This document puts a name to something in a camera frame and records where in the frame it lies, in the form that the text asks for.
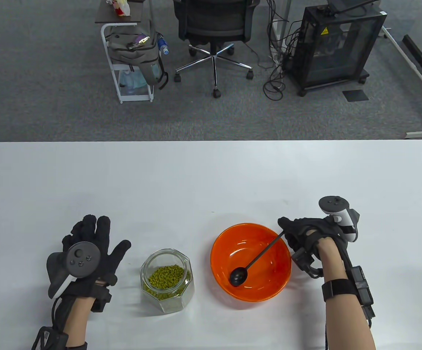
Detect person's right hand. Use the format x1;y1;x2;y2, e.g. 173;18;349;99
278;217;348;261

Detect person's left hand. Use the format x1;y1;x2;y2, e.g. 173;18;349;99
62;215;132;299

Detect orange plastic bowl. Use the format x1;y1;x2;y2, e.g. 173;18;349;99
211;223;292;302

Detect large green mung beans heap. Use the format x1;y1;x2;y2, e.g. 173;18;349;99
142;264;193;312

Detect black measuring scoop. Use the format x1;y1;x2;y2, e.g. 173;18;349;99
229;230;285;287

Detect clear glass jar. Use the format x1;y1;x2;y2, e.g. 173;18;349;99
140;249;195;314

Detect person's left forearm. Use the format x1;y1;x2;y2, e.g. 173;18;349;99
63;297;96;350

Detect person's right forearm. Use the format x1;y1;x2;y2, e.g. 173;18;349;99
317;239;377;350

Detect dark grey left hand controller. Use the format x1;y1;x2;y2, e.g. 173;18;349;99
47;241;102;299

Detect dark grey hand controller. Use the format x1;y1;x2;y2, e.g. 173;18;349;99
318;196;361;243
47;241;102;299

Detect dark grey right hand controller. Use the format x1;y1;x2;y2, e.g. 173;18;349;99
318;196;361;243

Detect black floor plate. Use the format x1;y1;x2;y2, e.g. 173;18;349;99
342;90;369;102

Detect pale blue plastic bag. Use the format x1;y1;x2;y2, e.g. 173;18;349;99
118;69;149;96

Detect grey backpack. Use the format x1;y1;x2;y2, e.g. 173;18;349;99
105;22;169;91

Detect black glass-walled cabinet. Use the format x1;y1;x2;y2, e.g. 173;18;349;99
290;4;388;97

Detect shiny colourful packet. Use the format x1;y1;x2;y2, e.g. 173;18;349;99
127;34;149;50

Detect white cart with dark top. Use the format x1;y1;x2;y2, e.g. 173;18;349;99
95;0;156;104

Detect red and yellow snack bag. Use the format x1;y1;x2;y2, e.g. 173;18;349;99
106;0;131;17

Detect black office chair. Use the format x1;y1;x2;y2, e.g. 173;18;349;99
173;0;260;99

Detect black right wrist strap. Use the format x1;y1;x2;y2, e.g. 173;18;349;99
322;266;375;318

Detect black wrist strap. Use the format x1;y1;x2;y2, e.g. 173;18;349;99
32;326;87;350
322;266;375;318

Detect black left wrist strap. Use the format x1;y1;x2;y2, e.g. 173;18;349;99
32;326;87;350

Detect black cable bundle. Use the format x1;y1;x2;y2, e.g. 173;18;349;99
256;0;306;102

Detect white post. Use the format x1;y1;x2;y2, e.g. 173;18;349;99
269;0;292;42

